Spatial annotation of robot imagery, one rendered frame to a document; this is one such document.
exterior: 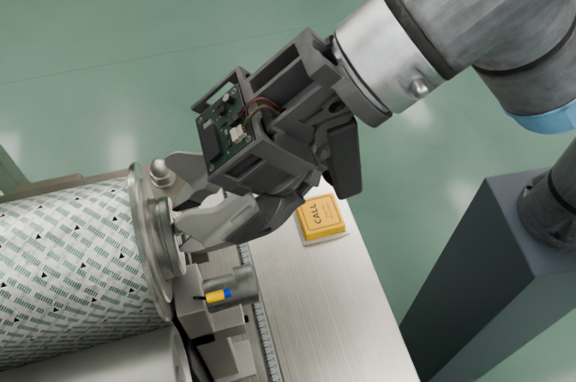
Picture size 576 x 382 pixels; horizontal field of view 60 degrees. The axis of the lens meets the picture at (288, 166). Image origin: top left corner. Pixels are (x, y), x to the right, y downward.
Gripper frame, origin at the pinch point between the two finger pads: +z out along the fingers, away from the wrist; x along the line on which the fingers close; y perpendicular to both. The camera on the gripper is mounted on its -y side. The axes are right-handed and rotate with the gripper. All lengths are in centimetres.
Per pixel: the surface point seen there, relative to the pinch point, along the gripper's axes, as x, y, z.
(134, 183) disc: -2.1, 6.3, -0.3
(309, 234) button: -13.1, -37.0, 10.0
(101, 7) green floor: -215, -77, 107
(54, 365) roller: 7.3, 4.9, 14.1
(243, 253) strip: -13.7, -31.5, 20.2
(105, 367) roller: 9.0, 3.0, 10.0
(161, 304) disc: 6.4, 2.1, 3.2
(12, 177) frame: -77, -29, 94
